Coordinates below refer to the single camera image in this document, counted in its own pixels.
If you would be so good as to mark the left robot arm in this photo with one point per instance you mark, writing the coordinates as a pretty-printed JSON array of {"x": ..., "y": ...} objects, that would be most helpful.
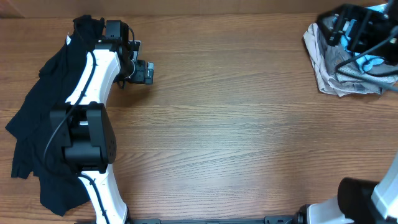
[{"x": 82, "y": 131}]

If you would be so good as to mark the light blue printed t-shirt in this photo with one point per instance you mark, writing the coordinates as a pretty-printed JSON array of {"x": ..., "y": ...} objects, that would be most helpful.
[{"x": 362, "y": 30}]

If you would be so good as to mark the black t-shirt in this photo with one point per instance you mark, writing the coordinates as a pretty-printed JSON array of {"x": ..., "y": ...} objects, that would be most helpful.
[{"x": 35, "y": 152}]

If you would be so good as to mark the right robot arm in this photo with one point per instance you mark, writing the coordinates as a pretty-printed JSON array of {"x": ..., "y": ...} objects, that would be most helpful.
[{"x": 358, "y": 201}]

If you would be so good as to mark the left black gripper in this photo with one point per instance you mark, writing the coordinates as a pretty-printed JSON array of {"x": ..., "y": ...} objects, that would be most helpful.
[{"x": 140, "y": 76}]

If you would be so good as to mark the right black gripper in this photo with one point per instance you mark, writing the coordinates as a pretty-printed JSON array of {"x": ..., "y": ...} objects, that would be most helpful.
[{"x": 364, "y": 20}]

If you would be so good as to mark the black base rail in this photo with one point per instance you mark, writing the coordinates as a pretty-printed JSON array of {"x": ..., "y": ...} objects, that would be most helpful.
[{"x": 284, "y": 219}]

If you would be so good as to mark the grey folded garment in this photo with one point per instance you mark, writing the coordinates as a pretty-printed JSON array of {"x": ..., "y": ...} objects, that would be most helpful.
[{"x": 370, "y": 65}]

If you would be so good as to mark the beige folded garment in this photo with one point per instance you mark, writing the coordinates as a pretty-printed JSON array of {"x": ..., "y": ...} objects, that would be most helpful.
[{"x": 326, "y": 83}]

